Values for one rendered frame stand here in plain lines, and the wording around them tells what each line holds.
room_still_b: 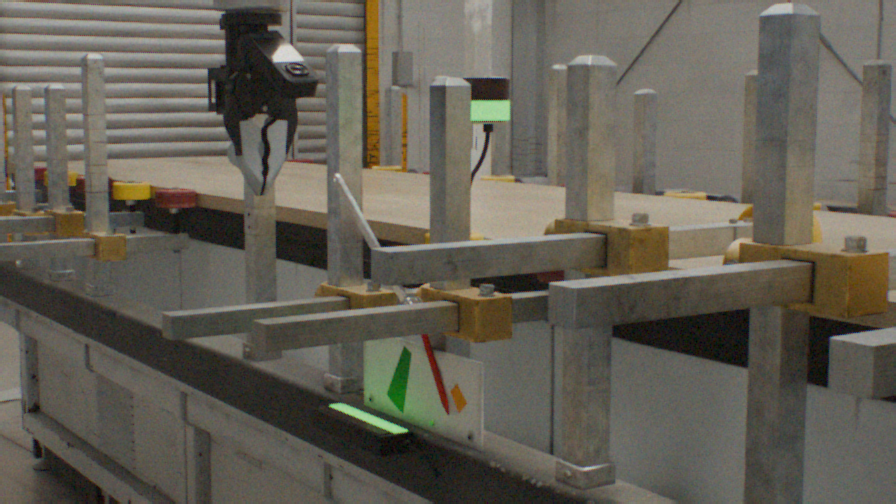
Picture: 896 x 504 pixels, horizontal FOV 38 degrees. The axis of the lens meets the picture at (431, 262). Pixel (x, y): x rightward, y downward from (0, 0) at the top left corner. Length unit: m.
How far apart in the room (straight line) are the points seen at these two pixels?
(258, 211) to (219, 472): 0.98
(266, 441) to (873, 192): 1.15
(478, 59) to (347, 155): 1.45
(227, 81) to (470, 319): 0.40
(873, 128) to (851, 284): 1.39
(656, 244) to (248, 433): 1.00
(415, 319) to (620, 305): 0.53
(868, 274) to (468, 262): 0.34
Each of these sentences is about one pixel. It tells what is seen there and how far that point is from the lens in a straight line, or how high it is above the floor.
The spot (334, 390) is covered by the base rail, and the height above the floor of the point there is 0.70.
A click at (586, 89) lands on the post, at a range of 1.28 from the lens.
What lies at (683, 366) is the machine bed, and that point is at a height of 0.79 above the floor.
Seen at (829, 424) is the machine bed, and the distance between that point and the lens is 1.38.
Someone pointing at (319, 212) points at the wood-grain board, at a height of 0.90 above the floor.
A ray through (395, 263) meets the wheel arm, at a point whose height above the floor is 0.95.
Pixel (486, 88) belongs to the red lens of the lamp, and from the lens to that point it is 1.50.
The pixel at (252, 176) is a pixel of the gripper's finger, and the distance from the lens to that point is 1.54.
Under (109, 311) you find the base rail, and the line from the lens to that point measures 2.49.
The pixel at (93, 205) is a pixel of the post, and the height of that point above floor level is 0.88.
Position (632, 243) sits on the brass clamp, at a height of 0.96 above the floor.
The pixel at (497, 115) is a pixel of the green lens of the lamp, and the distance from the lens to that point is 1.50.
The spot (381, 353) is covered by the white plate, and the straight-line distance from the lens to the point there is 1.61.
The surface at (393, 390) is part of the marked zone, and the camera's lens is 1.60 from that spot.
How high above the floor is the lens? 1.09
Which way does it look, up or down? 7 degrees down
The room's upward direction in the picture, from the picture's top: straight up
